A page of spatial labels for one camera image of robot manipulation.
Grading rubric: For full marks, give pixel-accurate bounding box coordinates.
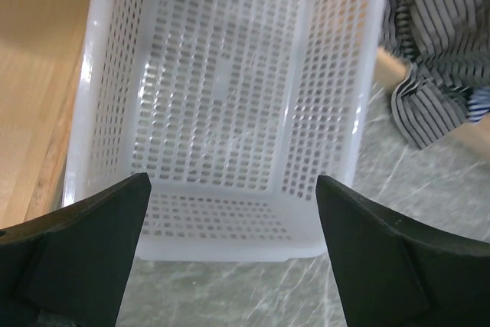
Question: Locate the wooden clothes rack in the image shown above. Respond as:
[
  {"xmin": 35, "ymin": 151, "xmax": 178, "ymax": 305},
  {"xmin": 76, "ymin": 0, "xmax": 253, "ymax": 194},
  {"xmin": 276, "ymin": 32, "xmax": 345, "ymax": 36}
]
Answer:
[
  {"xmin": 1, "ymin": 0, "xmax": 90, "ymax": 227},
  {"xmin": 374, "ymin": 47, "xmax": 489, "ymax": 162}
]

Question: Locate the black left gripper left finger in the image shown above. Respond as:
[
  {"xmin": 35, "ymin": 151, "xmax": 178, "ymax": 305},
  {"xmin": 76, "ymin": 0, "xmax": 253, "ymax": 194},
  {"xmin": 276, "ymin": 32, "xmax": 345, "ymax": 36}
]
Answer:
[{"xmin": 1, "ymin": 173, "xmax": 151, "ymax": 326}]

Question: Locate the white perforated plastic basket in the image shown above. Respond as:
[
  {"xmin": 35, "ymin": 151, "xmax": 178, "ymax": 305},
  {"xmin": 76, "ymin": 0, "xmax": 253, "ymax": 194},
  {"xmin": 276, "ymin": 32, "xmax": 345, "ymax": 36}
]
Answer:
[{"xmin": 63, "ymin": 0, "xmax": 385, "ymax": 262}]

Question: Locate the left wooden clothes rack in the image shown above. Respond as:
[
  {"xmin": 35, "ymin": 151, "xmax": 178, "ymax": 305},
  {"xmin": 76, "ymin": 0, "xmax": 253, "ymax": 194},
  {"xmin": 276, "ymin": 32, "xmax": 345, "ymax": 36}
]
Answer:
[{"xmin": 1, "ymin": 0, "xmax": 90, "ymax": 227}]

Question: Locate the dark striped tank top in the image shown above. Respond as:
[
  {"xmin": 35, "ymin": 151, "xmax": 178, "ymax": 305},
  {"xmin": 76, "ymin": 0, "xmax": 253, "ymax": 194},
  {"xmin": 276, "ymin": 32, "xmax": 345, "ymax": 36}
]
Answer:
[{"xmin": 380, "ymin": 0, "xmax": 489, "ymax": 149}]

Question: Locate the right wooden clothes rack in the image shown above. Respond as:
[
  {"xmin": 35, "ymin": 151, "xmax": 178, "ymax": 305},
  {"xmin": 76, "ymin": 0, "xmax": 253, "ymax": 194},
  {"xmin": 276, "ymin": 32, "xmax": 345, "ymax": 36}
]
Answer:
[{"xmin": 374, "ymin": 47, "xmax": 489, "ymax": 162}]

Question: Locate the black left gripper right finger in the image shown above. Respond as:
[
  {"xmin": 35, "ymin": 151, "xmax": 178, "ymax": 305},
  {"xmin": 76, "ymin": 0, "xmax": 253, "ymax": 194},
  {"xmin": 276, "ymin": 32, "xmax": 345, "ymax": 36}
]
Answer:
[{"xmin": 315, "ymin": 176, "xmax": 489, "ymax": 326}]

